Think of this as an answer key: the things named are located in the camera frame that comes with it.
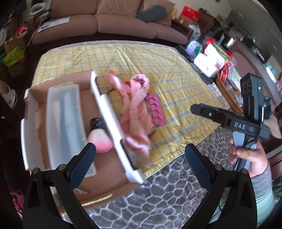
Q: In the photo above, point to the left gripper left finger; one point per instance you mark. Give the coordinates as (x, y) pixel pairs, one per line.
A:
(80, 164)

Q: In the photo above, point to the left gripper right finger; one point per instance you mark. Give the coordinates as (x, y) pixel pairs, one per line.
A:
(200, 165)

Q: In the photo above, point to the clear plastic storage case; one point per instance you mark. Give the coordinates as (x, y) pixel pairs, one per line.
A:
(65, 130)

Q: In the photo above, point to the pink toe separator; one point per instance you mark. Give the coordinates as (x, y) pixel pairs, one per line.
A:
(156, 109)
(141, 82)

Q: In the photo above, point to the pink towel headband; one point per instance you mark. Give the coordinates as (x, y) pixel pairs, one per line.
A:
(136, 122)

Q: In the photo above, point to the grey sleeve forearm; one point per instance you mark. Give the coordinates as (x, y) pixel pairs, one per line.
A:
(262, 185)

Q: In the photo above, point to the person right hand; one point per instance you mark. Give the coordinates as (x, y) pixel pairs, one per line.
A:
(257, 158)

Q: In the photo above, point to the wicker basket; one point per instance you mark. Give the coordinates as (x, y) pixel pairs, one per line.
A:
(231, 101)

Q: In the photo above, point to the white cardboard box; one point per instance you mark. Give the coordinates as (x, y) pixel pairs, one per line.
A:
(112, 174)

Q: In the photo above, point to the yellow plaid tablecloth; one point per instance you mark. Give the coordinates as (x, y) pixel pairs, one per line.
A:
(171, 78)

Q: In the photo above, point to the purple white bottle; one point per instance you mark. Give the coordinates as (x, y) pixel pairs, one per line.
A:
(194, 48)

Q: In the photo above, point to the brown sofa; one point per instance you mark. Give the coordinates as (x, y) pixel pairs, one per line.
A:
(88, 18)

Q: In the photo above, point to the paper sheet on sofa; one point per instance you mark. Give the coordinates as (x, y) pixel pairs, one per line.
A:
(50, 24)

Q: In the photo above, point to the grey blue cushion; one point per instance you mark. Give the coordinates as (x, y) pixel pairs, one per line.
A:
(152, 14)

